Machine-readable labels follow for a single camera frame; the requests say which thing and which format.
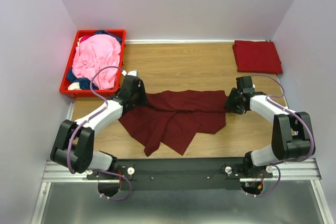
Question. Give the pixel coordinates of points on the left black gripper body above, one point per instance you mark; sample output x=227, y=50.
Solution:
x=140, y=98

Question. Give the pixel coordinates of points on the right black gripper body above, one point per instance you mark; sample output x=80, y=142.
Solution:
x=233, y=102

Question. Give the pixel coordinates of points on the maroon t shirt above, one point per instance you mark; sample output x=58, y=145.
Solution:
x=174, y=118

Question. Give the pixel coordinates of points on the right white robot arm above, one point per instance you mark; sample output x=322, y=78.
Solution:
x=292, y=137

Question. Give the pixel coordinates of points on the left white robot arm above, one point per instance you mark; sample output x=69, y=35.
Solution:
x=73, y=146

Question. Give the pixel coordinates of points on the folded red t shirt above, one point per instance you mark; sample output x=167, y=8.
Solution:
x=256, y=56

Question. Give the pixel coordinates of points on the navy blue t shirt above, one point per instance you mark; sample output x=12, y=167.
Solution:
x=84, y=82

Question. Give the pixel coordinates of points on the pink t shirt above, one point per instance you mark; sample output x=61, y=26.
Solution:
x=97, y=57

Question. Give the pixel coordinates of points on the white cloth in bin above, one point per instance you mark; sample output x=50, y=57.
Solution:
x=74, y=86

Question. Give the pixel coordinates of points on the red plastic bin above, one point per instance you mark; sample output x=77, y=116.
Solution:
x=65, y=83

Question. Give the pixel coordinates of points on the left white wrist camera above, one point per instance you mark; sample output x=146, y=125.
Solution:
x=133, y=73

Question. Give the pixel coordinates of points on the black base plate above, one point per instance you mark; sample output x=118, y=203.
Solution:
x=189, y=173

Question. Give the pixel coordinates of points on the aluminium frame rail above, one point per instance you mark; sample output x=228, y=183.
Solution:
x=298, y=198

